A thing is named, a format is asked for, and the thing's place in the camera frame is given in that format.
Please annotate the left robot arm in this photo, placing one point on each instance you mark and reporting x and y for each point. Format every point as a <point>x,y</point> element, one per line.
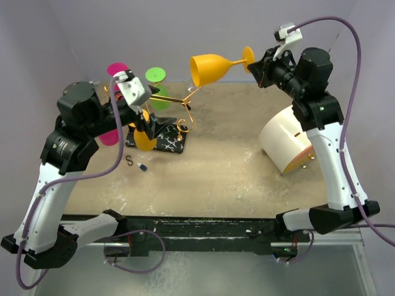
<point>41,242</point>

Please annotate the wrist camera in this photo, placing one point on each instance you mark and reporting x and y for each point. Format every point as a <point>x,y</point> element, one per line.
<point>286,41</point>
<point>135,93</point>

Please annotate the white cylindrical box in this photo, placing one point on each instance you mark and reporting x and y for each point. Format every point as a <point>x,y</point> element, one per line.
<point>284,142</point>

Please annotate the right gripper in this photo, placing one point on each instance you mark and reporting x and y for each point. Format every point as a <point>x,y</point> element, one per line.
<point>262,69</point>

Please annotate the pink wine glass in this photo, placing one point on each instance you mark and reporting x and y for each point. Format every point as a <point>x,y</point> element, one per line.
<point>110,138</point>
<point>113,69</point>

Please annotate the black base frame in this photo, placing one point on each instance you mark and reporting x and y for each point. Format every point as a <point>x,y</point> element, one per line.
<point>201,234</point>

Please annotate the gold wine glass rack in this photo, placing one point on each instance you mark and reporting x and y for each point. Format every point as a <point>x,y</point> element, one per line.
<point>171,137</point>

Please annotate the pink wine glass front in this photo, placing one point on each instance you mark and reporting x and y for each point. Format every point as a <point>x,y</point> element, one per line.
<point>110,138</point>

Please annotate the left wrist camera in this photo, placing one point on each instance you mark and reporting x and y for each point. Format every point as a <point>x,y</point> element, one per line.
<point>135,93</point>

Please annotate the orange wine glass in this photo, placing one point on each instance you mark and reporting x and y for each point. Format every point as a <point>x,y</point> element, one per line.
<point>209,68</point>
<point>142,142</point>

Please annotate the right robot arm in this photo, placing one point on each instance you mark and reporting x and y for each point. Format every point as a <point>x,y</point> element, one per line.
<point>321,118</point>

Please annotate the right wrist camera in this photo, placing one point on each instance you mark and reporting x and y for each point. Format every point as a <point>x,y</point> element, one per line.
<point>286,41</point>

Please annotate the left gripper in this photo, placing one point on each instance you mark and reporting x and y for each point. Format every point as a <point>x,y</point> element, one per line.
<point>155,123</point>

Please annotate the small blue dropper bottle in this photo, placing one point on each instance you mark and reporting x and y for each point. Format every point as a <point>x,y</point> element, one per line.
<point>141,166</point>

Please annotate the black S carabiner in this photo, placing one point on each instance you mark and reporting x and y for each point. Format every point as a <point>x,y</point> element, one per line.
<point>129,160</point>

